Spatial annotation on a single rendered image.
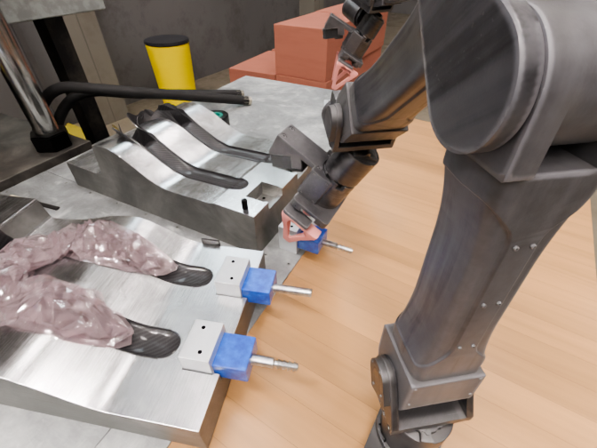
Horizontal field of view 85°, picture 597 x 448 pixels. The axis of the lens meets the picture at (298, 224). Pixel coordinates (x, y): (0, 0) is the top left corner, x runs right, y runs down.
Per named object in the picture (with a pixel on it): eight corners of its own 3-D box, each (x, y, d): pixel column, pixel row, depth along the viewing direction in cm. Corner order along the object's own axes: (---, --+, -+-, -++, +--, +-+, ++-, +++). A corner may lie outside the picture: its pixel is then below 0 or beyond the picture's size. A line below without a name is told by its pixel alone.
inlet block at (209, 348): (301, 358, 42) (302, 335, 38) (294, 399, 38) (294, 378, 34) (203, 341, 43) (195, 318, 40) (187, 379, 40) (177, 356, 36)
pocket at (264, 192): (282, 204, 62) (282, 188, 60) (268, 220, 59) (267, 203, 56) (263, 197, 64) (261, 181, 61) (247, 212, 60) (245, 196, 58)
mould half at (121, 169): (318, 184, 77) (321, 130, 68) (258, 255, 59) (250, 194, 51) (160, 140, 94) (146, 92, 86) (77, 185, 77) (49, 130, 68)
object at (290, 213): (264, 235, 55) (287, 204, 48) (284, 211, 60) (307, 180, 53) (296, 260, 55) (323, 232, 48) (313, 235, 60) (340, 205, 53)
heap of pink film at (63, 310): (186, 255, 51) (173, 216, 46) (119, 364, 38) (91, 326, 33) (40, 236, 55) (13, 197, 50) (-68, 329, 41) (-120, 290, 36)
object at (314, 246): (355, 252, 60) (359, 231, 56) (346, 271, 56) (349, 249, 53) (291, 232, 64) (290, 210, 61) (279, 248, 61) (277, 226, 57)
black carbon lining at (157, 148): (282, 164, 70) (281, 121, 64) (238, 204, 60) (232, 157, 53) (162, 132, 83) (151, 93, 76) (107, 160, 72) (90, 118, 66)
